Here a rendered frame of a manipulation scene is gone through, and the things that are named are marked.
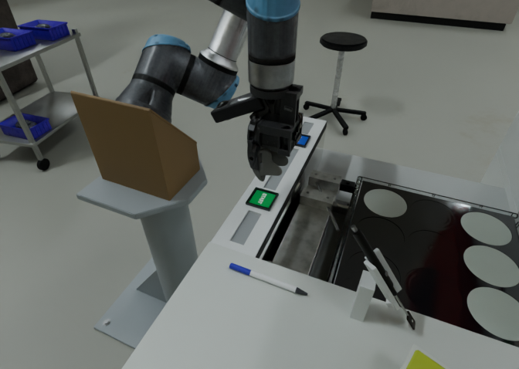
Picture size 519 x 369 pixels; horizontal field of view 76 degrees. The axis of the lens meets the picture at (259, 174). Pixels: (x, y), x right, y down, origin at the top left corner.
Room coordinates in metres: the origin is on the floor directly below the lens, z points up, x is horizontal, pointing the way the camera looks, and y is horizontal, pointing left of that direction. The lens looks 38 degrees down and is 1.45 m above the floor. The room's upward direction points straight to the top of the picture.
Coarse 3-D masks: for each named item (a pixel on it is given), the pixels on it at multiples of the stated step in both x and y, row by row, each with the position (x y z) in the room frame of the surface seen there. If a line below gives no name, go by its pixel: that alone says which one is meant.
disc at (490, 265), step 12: (468, 252) 0.44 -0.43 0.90; (480, 252) 0.44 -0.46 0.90; (492, 252) 0.44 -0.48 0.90; (468, 264) 0.41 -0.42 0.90; (480, 264) 0.41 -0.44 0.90; (492, 264) 0.41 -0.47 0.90; (504, 264) 0.41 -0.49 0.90; (480, 276) 0.38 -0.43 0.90; (492, 276) 0.38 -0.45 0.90; (504, 276) 0.38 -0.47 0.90; (516, 276) 0.38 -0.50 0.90
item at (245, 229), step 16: (304, 128) 0.85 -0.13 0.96; (320, 128) 0.84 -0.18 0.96; (288, 160) 0.69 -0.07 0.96; (304, 160) 0.68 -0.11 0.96; (272, 176) 0.62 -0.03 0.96; (288, 176) 0.62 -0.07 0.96; (288, 192) 0.56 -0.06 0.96; (240, 208) 0.51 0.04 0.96; (256, 208) 0.51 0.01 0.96; (272, 208) 0.51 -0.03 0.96; (224, 224) 0.46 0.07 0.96; (240, 224) 0.47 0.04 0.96; (256, 224) 0.46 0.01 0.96; (272, 224) 0.46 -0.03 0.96; (224, 240) 0.42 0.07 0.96; (240, 240) 0.42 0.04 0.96; (256, 240) 0.42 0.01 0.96
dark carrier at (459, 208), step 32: (352, 224) 0.52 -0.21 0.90; (384, 224) 0.52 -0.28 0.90; (416, 224) 0.52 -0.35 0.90; (448, 224) 0.52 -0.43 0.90; (512, 224) 0.52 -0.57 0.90; (352, 256) 0.43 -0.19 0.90; (384, 256) 0.43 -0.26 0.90; (416, 256) 0.43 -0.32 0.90; (448, 256) 0.43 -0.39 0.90; (512, 256) 0.43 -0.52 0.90; (352, 288) 0.36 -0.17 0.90; (416, 288) 0.36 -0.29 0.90; (448, 288) 0.36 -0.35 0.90; (512, 288) 0.36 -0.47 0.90; (448, 320) 0.29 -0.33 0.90
